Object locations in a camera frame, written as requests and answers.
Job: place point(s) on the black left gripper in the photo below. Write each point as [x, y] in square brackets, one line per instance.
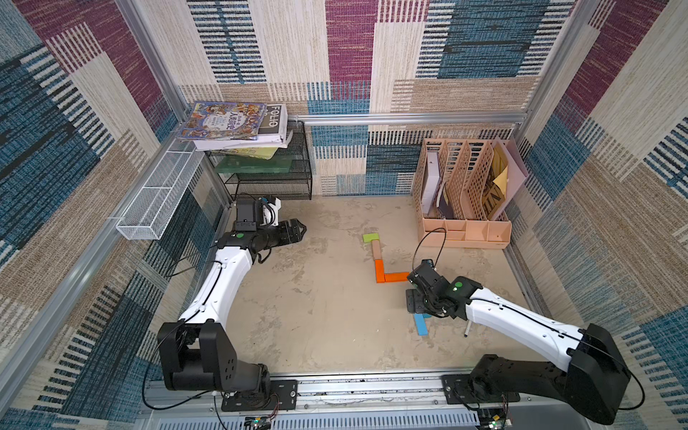
[295, 236]

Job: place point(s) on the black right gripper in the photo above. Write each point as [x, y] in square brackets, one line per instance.
[422, 288]

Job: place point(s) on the light blue block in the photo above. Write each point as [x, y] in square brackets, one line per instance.
[420, 323]

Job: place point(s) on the orange block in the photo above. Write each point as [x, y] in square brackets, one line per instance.
[380, 272]
[396, 277]

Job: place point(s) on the green block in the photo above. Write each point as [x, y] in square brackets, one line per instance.
[370, 237]

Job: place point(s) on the natural wood block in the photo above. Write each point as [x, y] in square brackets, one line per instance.
[376, 249]

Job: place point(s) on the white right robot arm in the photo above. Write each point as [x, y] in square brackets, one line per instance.
[581, 367]

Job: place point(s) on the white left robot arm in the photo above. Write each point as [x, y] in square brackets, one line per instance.
[196, 352]

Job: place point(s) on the green folder on shelf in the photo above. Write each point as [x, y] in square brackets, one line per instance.
[243, 165]

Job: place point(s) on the dark notebook in organizer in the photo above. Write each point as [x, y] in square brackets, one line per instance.
[444, 209]

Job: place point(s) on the pink desk file organizer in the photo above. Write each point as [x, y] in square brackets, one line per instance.
[466, 168]

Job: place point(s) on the colourful illustrated book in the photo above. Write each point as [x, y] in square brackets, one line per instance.
[215, 120]

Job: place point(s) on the yellow paper in organizer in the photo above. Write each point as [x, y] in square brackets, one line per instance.
[500, 180]

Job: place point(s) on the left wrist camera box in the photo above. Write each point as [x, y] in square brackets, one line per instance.
[256, 213]

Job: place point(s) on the black wire mesh shelf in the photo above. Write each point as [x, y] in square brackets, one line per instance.
[287, 175]

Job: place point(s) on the white wire mesh basket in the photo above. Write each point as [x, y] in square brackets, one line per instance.
[148, 215]

